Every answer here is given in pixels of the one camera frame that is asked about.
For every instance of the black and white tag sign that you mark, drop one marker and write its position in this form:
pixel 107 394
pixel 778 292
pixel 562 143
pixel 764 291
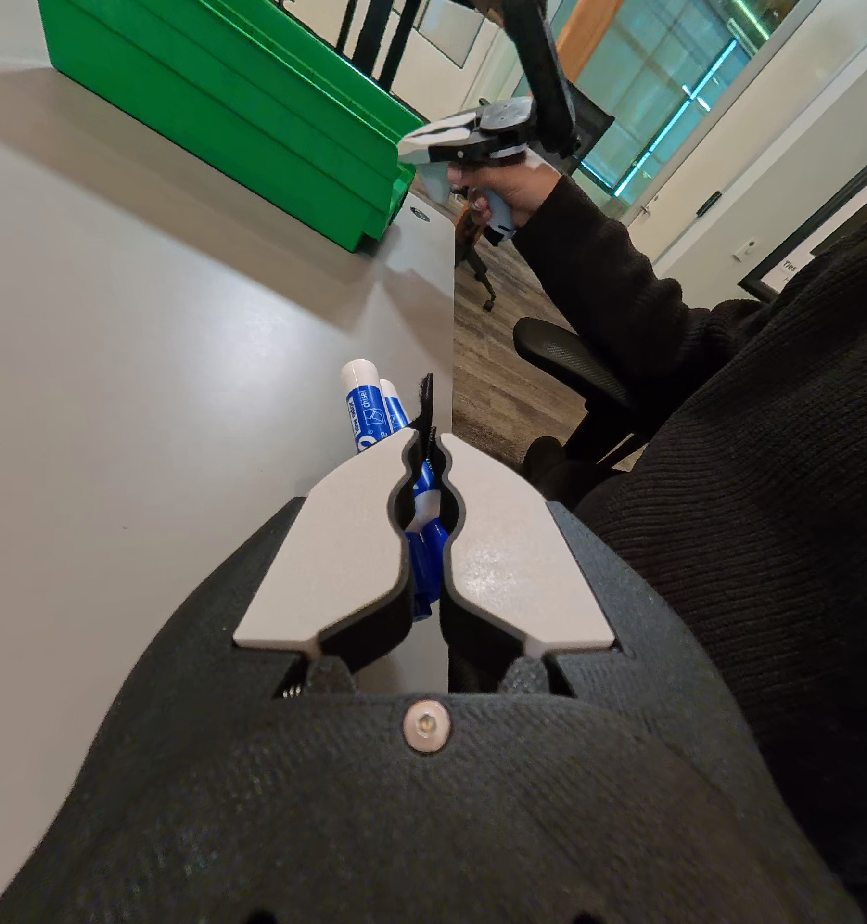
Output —
pixel 780 278

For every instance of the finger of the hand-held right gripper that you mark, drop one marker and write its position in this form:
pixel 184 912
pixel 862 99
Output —
pixel 419 148
pixel 455 123

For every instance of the wooden post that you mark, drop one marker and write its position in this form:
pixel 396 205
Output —
pixel 585 29

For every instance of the background work table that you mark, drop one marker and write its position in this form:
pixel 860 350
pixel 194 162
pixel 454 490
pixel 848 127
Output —
pixel 376 36

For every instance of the person's right forearm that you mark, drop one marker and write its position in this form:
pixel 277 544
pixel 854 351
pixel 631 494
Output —
pixel 607 289

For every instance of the black office chair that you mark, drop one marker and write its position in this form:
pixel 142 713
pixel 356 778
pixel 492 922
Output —
pixel 594 133
pixel 570 361

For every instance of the person's right hand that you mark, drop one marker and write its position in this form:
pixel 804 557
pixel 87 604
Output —
pixel 520 188

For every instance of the grey desk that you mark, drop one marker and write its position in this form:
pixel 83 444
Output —
pixel 116 361

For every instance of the black hook-and-loop tie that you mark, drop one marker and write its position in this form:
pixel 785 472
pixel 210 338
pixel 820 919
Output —
pixel 425 411

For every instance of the green storage bin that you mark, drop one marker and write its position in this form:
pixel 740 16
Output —
pixel 224 108

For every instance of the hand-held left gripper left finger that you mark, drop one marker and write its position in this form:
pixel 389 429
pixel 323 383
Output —
pixel 332 563

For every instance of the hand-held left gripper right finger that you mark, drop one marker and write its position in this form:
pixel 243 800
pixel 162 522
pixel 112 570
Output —
pixel 527 570

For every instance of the blue dry-erase marker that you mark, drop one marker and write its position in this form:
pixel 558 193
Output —
pixel 361 404
pixel 396 411

